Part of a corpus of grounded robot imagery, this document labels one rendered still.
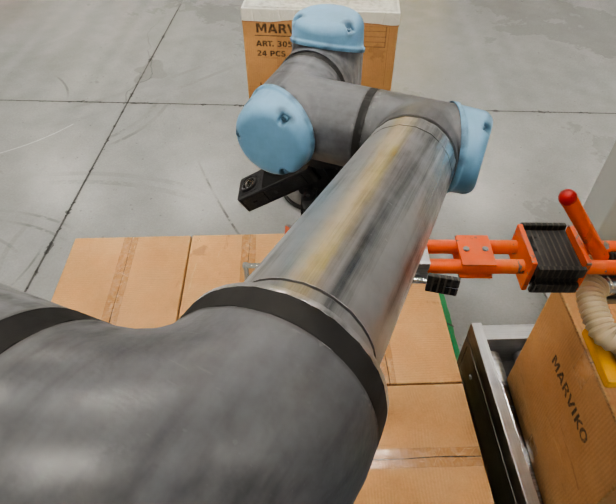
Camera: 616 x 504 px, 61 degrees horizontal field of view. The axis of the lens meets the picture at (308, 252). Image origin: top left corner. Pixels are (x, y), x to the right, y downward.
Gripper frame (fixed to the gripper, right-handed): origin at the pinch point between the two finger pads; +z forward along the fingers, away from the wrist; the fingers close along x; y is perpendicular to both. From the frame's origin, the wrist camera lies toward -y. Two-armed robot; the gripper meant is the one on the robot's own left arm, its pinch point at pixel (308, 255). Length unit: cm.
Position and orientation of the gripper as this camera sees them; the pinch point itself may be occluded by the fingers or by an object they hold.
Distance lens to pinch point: 78.3
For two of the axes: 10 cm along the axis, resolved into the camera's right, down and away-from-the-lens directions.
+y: 10.0, 0.2, -0.2
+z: 0.0, 6.9, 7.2
